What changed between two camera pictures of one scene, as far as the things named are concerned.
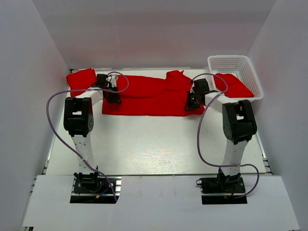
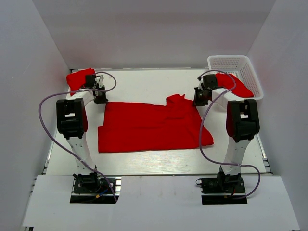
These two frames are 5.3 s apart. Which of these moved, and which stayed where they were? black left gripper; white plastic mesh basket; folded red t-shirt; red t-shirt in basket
Moved: black left gripper
Stayed: white plastic mesh basket; red t-shirt in basket; folded red t-shirt
